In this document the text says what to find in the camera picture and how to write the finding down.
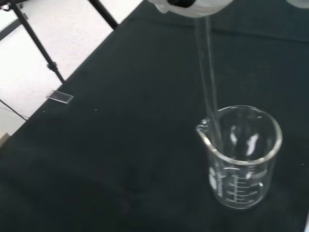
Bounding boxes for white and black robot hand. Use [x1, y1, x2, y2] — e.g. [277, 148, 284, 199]
[147, 0, 235, 18]

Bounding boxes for black bench cloth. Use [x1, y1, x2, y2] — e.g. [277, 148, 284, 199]
[0, 0, 309, 232]

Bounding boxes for clear glass graduated beaker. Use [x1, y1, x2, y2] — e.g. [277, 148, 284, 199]
[195, 104, 283, 210]

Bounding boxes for plain black tripod leg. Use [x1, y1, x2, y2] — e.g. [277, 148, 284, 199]
[0, 17, 24, 37]
[87, 0, 120, 31]

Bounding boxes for black tripod leg with clamp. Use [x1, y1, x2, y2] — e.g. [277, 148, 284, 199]
[9, 2, 66, 83]

